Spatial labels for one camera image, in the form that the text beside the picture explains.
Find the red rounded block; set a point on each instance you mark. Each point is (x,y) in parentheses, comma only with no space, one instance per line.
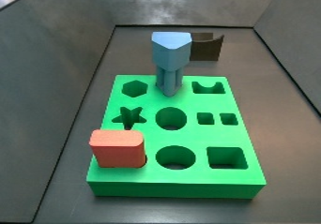
(118,148)

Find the green shape sorter board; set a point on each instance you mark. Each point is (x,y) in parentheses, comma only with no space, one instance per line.
(198,150)

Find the black curved fixture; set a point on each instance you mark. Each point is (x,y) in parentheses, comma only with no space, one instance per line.
(205,47)

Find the blue pentagon peg block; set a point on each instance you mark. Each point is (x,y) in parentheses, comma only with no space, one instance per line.
(170,55)

